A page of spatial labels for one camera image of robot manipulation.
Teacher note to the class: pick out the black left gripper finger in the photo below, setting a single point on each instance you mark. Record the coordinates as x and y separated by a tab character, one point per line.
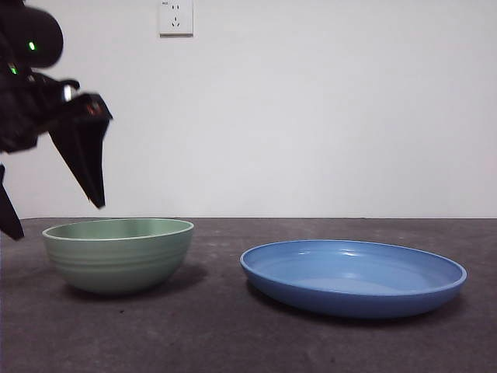
87	163
7	217

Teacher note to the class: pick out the green ribbed bowl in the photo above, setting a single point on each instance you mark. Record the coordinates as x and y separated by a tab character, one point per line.
116	268

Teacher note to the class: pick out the blue round plate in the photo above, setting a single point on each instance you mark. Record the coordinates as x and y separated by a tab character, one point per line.
349	299

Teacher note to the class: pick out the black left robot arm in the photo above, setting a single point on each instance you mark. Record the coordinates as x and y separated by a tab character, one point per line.
31	35

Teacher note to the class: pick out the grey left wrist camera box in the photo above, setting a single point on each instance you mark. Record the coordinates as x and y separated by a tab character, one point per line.
67	93

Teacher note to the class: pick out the white wall socket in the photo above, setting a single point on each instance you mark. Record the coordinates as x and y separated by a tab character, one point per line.
176	23

